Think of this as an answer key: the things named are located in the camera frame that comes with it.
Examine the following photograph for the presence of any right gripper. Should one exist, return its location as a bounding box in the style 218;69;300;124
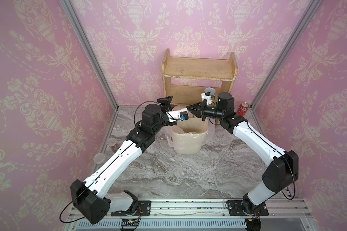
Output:
188;100;227;122

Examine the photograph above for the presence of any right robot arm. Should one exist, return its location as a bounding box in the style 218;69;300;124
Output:
187;92;299;215

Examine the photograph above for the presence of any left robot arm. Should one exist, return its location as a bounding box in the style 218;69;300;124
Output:
70;96;177;224

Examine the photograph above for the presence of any yellow can on shelf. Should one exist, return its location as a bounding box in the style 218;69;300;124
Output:
204;87;216;95

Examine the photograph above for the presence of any wooden two-tier shelf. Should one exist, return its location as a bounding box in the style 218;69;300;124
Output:
162;49;239;105

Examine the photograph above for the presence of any beige trash bin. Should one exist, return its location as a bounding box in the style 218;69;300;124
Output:
169;109;210;155

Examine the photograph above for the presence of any red cola can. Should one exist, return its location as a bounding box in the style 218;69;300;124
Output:
237;102;249;116

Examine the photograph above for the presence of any clear jar front left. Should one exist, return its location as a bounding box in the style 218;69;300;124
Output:
93;153;106;164

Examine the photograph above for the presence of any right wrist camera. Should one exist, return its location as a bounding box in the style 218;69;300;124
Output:
201;92;214;105

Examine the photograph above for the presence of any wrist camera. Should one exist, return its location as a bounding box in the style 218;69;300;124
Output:
201;92;214;105
166;108;189;123

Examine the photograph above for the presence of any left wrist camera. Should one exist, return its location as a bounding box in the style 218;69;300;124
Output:
166;108;189;123

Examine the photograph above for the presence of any clear jar near wall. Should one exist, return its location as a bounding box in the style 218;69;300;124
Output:
107;137;118;152

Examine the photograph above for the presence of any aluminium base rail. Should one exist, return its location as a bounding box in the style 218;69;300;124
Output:
64;198;319;231

